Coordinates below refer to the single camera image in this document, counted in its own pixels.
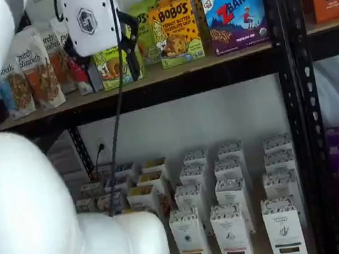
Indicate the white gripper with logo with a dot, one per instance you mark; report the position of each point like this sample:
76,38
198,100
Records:
91,20

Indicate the white box yellow-orange strip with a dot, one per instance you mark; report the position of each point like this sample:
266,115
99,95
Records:
195,157
193,174
188,198
189,240

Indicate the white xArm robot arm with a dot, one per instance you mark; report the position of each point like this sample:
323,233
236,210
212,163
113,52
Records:
23,205

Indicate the green Bobo's apple pie box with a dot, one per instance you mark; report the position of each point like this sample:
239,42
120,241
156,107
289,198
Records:
112,71
146,3
146,40

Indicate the white box blue print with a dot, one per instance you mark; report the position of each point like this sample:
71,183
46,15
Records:
124,169
120,183
104,203

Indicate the white yellow granola box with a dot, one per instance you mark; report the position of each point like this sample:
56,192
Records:
153,165
142,200
150,180

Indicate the blue Z Bar box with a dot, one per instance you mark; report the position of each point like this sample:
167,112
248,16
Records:
236,19

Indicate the small white patterned box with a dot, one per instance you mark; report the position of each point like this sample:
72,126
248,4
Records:
86,205
91,190

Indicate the white box pink strip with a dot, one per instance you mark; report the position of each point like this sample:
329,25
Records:
229,151
232,236
228,169
231,191

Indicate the white box teal strip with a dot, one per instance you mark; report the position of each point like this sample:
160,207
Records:
280,185
277,143
284,231
278,161

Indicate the red purely elizabeth granola bag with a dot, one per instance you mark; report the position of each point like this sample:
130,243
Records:
78,72

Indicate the orange purely elizabeth granola bag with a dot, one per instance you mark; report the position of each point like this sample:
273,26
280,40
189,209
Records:
42,76
59,64

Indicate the blue purely elizabeth granola bag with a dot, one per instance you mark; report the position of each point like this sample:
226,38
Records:
17,90

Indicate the white wall outlet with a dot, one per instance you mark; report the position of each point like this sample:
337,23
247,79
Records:
101,141

